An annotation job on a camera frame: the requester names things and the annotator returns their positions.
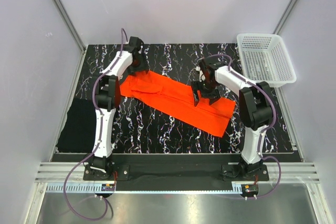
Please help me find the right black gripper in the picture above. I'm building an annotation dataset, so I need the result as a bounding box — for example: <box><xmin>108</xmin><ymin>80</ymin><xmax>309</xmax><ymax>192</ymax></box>
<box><xmin>191</xmin><ymin>79</ymin><xmax>221</xmax><ymax>106</ymax></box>

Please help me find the orange t-shirt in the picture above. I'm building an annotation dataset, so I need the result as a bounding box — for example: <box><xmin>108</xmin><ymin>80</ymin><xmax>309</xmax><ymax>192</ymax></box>
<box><xmin>120</xmin><ymin>71</ymin><xmax>236</xmax><ymax>137</ymax></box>

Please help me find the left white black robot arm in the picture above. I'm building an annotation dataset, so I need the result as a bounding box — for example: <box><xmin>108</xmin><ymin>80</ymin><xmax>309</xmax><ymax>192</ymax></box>
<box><xmin>88</xmin><ymin>36</ymin><xmax>149</xmax><ymax>180</ymax></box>

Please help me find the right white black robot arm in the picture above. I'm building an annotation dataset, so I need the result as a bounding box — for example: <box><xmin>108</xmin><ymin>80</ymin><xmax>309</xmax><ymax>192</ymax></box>
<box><xmin>191</xmin><ymin>55</ymin><xmax>276</xmax><ymax>180</ymax></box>

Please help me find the white plastic basket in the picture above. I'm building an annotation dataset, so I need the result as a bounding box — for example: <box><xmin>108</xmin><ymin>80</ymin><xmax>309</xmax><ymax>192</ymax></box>
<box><xmin>237</xmin><ymin>33</ymin><xmax>297</xmax><ymax>88</ymax></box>

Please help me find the folded black t-shirt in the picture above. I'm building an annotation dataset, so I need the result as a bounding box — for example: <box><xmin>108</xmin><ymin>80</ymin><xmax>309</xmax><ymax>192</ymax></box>
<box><xmin>56</xmin><ymin>98</ymin><xmax>96</xmax><ymax>153</ymax></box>

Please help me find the right orange connector box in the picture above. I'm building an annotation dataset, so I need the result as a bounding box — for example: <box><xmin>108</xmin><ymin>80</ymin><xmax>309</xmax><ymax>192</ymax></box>
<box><xmin>242</xmin><ymin>184</ymin><xmax>259</xmax><ymax>195</ymax></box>

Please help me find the orange connector box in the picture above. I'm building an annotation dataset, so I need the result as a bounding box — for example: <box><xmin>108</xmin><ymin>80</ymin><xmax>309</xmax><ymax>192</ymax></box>
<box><xmin>242</xmin><ymin>184</ymin><xmax>259</xmax><ymax>195</ymax></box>
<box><xmin>101</xmin><ymin>184</ymin><xmax>116</xmax><ymax>191</ymax></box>

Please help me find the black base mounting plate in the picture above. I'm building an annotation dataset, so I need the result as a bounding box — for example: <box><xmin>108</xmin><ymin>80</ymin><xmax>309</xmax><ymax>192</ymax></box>
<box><xmin>83</xmin><ymin>154</ymin><xmax>269</xmax><ymax>182</ymax></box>

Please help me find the left orange connector box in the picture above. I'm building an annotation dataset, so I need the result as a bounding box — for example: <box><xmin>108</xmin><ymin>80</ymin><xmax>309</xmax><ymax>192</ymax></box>
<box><xmin>101</xmin><ymin>184</ymin><xmax>116</xmax><ymax>191</ymax></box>

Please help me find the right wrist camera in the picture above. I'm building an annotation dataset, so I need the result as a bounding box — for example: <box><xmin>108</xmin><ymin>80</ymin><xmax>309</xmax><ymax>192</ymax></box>
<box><xmin>198</xmin><ymin>59</ymin><xmax>214</xmax><ymax>82</ymax></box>

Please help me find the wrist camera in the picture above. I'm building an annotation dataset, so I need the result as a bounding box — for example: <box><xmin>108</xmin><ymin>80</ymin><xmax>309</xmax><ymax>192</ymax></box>
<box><xmin>198</xmin><ymin>59</ymin><xmax>214</xmax><ymax>82</ymax></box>
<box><xmin>127</xmin><ymin>36</ymin><xmax>144</xmax><ymax>53</ymax></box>

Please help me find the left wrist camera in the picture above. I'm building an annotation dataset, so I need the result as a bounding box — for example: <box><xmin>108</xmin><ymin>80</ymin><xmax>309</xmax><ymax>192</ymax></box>
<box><xmin>127</xmin><ymin>36</ymin><xmax>144</xmax><ymax>53</ymax></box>

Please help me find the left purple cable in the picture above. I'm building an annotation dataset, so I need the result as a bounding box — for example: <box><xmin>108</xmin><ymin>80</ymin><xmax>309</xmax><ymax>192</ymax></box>
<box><xmin>62</xmin><ymin>27</ymin><xmax>129</xmax><ymax>221</ymax></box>

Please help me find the aluminium frame rail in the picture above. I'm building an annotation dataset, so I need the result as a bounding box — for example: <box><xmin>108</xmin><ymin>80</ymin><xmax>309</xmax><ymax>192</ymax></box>
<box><xmin>35</xmin><ymin>162</ymin><xmax>320</xmax><ymax>184</ymax></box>

